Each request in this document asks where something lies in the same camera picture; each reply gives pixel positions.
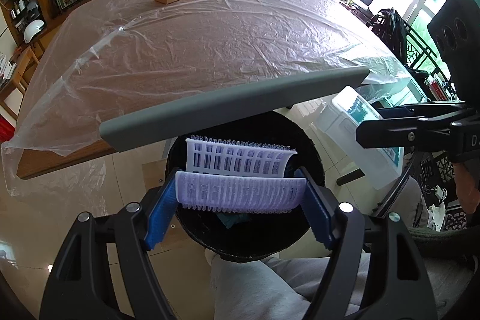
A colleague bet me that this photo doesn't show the lavender hair roller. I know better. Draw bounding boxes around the lavender hair roller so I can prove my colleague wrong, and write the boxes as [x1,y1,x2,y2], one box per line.
[175,134,308,215]

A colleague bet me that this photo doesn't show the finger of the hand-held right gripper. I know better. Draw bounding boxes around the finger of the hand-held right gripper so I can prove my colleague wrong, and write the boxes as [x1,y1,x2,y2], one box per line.
[375,100,466,118]
[355,110,457,149]

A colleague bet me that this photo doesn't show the white plastic storage box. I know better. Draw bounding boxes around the white plastic storage box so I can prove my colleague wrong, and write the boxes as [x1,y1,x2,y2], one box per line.
[313,85,404,190]

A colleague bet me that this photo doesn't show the grey bar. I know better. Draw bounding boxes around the grey bar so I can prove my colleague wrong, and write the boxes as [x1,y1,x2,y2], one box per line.
[99,65,370,153]

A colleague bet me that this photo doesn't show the black round bin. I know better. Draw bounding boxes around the black round bin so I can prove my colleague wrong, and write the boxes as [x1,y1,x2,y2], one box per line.
[165,110,325,263]

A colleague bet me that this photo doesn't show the blue drawstring bag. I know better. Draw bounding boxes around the blue drawstring bag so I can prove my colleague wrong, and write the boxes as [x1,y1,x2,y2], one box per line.
[215,212,260,230]

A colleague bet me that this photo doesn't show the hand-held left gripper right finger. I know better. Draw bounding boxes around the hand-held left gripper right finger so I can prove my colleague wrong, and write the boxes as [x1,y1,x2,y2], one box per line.
[294,169,438,320]

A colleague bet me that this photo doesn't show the clear plastic table cover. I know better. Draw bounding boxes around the clear plastic table cover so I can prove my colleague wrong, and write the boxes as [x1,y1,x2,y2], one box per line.
[0,0,412,198]

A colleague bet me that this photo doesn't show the white helmet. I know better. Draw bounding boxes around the white helmet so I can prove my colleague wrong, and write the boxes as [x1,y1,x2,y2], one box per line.
[23,19,47,43]

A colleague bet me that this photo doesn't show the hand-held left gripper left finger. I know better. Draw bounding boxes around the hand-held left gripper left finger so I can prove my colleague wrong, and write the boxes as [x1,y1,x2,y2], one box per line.
[39,172,181,320]

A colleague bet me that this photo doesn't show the black metal rack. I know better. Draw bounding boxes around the black metal rack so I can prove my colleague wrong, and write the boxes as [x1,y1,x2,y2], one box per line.
[369,8,441,75]

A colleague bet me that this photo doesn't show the wooden chair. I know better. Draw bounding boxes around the wooden chair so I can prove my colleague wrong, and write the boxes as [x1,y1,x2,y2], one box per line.
[0,46,41,120]

